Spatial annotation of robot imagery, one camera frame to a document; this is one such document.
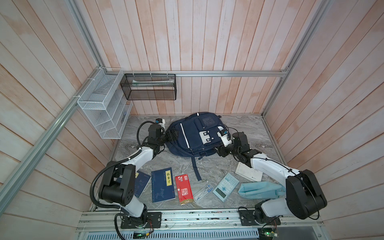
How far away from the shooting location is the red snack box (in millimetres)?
812

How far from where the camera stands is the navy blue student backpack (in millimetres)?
963

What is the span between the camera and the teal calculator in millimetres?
818

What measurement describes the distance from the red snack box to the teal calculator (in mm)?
135

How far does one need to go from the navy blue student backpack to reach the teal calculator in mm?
119

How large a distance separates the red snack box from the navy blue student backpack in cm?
8
